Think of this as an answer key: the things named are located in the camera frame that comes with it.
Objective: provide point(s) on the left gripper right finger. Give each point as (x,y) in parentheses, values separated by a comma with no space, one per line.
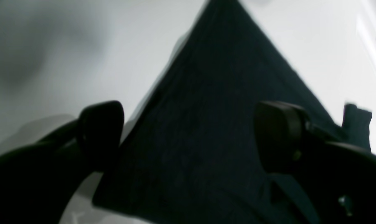
(339,178)

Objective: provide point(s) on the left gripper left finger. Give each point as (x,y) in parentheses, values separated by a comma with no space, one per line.
(37,181)

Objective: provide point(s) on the black T-shirt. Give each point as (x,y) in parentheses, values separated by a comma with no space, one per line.
(192,158)

